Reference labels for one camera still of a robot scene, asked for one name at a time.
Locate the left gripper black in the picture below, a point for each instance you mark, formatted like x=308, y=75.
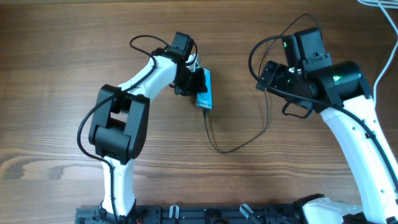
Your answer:
x=197, y=87

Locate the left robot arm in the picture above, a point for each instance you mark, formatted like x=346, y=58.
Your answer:
x=120, y=119

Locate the Galaxy smartphone teal screen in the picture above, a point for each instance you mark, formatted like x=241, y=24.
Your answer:
x=205, y=100

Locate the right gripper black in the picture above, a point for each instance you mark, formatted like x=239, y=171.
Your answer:
x=280, y=71

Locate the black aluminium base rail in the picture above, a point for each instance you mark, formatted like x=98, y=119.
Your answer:
x=245, y=213

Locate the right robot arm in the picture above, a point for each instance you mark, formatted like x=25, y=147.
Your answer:
x=340, y=94

